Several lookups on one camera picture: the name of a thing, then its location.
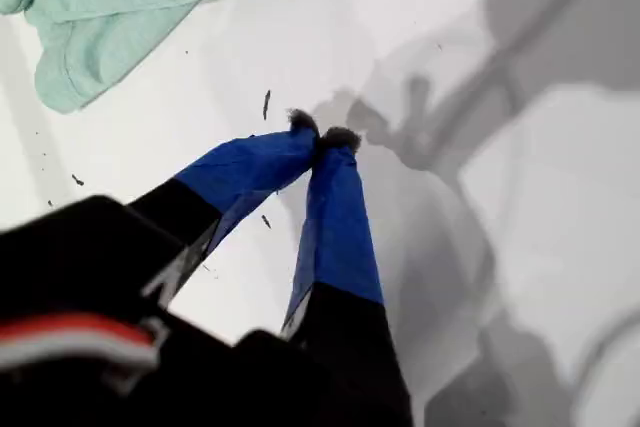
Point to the pale green T-shirt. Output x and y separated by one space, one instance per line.
115 17

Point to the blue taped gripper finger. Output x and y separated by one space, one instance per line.
240 169
340 247

